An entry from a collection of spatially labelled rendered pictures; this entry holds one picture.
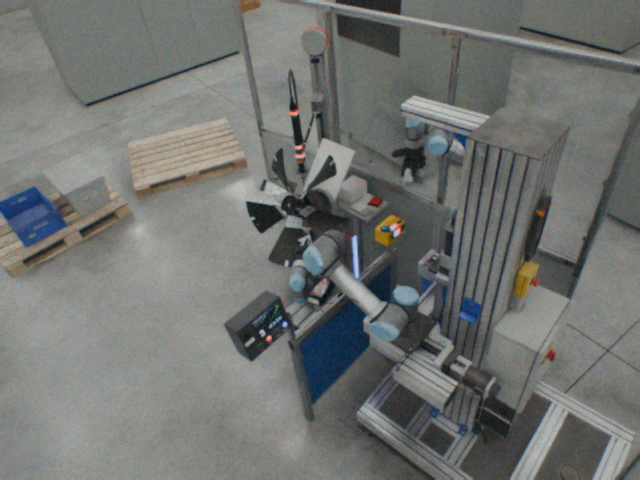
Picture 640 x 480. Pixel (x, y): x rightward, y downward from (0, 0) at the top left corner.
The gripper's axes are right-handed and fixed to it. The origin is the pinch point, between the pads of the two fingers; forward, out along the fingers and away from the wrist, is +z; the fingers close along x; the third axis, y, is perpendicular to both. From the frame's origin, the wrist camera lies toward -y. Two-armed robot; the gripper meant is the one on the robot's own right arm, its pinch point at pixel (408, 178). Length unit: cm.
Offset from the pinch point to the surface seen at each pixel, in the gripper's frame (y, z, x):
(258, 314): -11, 23, -95
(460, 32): -5, -56, 45
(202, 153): -318, 134, 62
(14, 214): -378, 130, -123
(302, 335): -12, 63, -73
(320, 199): -54, 31, -11
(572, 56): 47, -55, 46
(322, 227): -35, 31, -29
